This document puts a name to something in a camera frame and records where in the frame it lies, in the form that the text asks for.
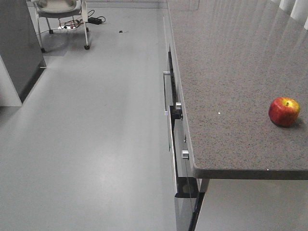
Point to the red yellow apple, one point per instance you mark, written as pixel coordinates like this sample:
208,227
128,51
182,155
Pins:
283,111

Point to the silver oven knob far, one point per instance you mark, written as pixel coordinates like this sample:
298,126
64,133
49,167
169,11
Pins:
178,106

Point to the silver oven knob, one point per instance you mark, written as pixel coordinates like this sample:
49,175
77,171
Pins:
185,154
178,106

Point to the silver oven knob near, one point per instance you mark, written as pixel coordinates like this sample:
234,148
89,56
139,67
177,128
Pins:
185,154

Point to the black glass oven front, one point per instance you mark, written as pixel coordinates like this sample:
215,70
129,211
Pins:
187,198

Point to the grey stone counter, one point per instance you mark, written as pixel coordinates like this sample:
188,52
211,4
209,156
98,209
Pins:
234,57

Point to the black power adapter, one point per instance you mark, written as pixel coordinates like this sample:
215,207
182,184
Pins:
96,21

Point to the white power strip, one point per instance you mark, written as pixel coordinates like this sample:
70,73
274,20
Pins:
66,28

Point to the grey cabinet block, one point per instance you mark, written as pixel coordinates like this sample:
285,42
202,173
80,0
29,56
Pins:
21,59

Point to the white rolling chair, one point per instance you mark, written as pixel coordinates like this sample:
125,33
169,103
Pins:
61,9

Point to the silver oven handle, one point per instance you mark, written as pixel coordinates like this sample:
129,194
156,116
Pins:
165,73

